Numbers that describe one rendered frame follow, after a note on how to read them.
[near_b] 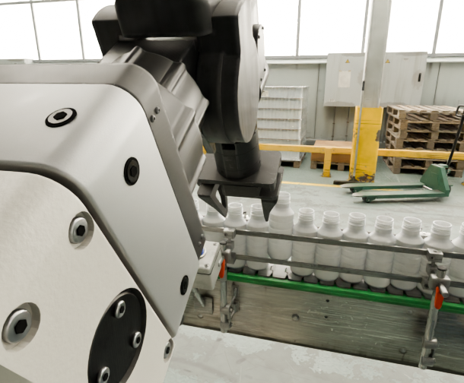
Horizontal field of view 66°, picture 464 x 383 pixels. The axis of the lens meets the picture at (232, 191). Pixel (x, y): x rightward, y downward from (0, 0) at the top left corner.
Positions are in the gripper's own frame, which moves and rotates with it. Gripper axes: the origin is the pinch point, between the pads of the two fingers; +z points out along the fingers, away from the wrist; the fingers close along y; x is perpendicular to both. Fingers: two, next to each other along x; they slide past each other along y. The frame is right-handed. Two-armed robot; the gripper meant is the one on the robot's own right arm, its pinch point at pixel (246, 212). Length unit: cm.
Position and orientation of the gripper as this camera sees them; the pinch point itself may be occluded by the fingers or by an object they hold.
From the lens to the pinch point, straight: 52.2
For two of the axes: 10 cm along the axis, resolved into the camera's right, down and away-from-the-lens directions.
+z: 1.3, 7.2, 6.8
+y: -9.6, -0.8, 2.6
